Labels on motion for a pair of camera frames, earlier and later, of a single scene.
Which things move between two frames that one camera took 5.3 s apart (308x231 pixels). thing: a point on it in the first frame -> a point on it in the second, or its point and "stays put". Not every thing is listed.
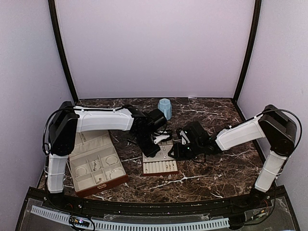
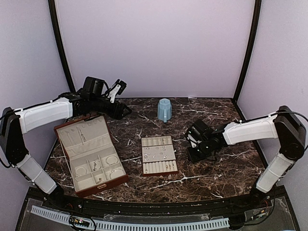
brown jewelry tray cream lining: [162, 164] stays put
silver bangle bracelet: [80, 175] stays put
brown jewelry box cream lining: [96, 165] stays put
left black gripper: [150, 152] -> [116, 112]
